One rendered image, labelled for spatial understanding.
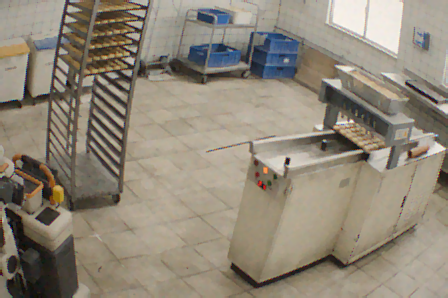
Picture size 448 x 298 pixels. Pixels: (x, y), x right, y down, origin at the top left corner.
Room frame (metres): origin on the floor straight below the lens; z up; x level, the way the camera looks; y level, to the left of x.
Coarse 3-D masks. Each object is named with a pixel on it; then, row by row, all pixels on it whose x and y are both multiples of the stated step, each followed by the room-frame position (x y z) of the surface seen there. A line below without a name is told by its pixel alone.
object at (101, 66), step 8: (64, 56) 3.49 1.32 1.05; (72, 56) 3.50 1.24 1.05; (72, 64) 3.33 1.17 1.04; (80, 64) 3.29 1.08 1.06; (88, 64) 3.31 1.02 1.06; (96, 64) 3.32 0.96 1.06; (104, 64) 3.35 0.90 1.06; (112, 64) 3.36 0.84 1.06; (120, 64) 3.38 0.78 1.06; (88, 72) 3.13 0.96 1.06; (96, 72) 3.18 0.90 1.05
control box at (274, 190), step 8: (256, 160) 2.81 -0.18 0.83; (264, 160) 2.80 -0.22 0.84; (256, 168) 2.80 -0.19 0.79; (272, 168) 2.72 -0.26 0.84; (248, 176) 2.83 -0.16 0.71; (264, 176) 2.74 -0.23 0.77; (272, 176) 2.70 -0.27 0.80; (280, 176) 2.66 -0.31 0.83; (256, 184) 2.78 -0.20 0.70; (264, 184) 2.73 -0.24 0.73; (272, 184) 2.69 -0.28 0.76; (280, 184) 2.66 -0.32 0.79; (272, 192) 2.68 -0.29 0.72; (280, 192) 2.67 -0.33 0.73
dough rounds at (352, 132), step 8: (336, 128) 3.33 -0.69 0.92; (344, 128) 3.37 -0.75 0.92; (352, 128) 3.40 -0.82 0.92; (352, 136) 3.26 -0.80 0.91; (360, 136) 3.30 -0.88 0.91; (368, 136) 3.32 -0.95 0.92; (376, 136) 3.37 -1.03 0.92; (360, 144) 3.14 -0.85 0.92; (368, 144) 3.21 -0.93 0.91; (376, 144) 3.20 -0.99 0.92; (368, 152) 3.08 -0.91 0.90
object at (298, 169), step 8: (416, 136) 3.69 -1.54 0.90; (424, 136) 3.77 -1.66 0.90; (352, 152) 3.02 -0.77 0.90; (360, 152) 3.06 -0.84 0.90; (312, 160) 2.78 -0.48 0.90; (320, 160) 2.80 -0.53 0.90; (328, 160) 2.84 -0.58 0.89; (336, 160) 2.89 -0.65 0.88; (344, 160) 2.95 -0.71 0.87; (352, 160) 3.01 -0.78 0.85; (288, 168) 2.62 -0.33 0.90; (296, 168) 2.66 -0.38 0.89; (304, 168) 2.71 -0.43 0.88; (312, 168) 2.75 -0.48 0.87; (320, 168) 2.80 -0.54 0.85; (328, 168) 2.85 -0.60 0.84; (288, 176) 2.63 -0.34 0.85; (296, 176) 2.67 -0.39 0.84
